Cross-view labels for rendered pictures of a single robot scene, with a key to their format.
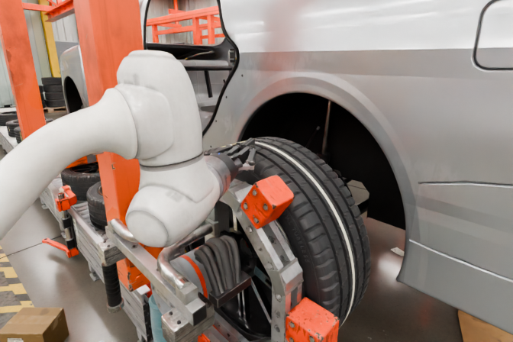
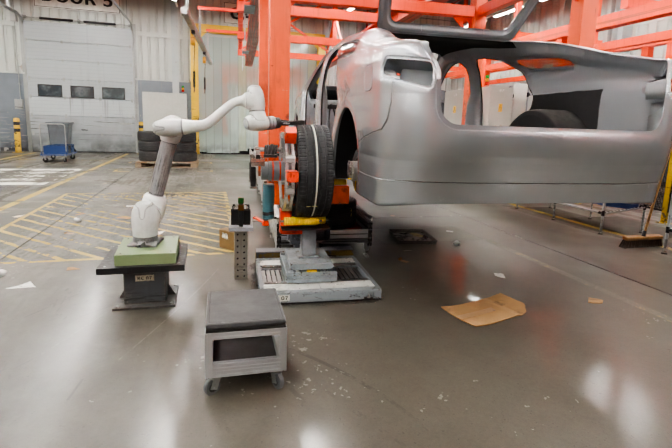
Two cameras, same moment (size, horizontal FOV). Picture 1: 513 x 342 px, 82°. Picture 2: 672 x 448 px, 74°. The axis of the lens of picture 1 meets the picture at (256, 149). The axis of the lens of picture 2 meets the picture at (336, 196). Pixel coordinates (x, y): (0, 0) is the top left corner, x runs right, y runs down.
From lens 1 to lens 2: 2.61 m
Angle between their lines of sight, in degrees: 33
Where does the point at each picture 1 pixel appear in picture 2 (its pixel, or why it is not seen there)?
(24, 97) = not seen: hidden behind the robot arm
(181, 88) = (257, 93)
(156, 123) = (250, 99)
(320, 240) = (302, 149)
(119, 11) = (280, 72)
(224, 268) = (269, 149)
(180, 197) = (253, 117)
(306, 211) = (302, 140)
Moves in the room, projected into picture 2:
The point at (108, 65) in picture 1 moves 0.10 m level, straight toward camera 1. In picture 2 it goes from (273, 94) to (269, 93)
